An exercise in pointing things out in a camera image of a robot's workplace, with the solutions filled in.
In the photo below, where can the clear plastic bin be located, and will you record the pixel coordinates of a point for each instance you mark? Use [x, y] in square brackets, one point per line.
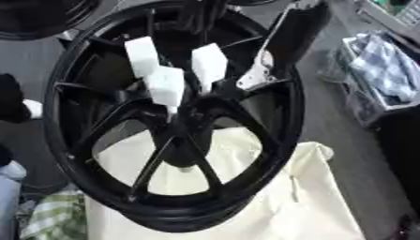
[361, 103]

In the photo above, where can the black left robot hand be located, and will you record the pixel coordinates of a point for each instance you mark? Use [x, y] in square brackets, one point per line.
[11, 100]

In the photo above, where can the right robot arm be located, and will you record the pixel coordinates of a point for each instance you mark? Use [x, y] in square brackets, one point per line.
[295, 31]

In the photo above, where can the blue white checked cloth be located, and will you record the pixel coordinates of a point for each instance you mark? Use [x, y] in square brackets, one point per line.
[383, 68]

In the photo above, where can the grey device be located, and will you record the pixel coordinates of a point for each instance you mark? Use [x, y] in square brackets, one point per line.
[394, 15]

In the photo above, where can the black round tyre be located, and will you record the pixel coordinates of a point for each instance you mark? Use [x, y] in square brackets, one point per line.
[38, 22]

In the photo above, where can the white cloth bag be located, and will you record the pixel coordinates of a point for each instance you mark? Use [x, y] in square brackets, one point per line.
[306, 203]

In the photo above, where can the black spoked wheel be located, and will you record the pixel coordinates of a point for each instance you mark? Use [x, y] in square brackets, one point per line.
[117, 200]

